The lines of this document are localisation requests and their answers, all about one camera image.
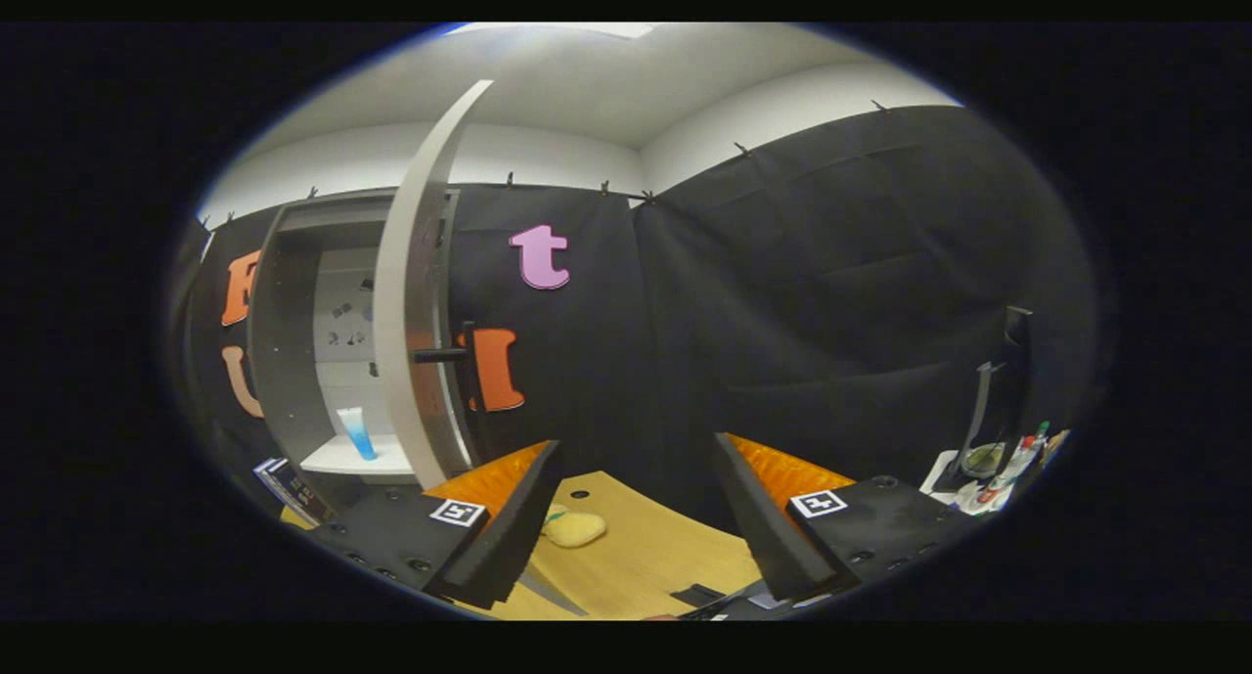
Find white cabinet door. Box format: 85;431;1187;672
374;79;495;489

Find assorted desk items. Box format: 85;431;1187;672
919;420;1072;517

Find black door handle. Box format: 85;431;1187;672
413;320;482;465

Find grey cabinet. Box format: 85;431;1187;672
246;187;461;484

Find black flat object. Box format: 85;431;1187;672
670;581;774;622

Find blue white tube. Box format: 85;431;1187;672
336;407;379;462

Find black backdrop cloth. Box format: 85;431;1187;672
166;105;1096;538

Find dark blue book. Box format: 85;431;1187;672
252;457;338;528

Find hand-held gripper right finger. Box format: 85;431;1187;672
711;433;984;604

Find yellow soft object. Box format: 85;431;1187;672
541;505;608;549

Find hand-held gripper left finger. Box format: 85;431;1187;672
308;440;564;611

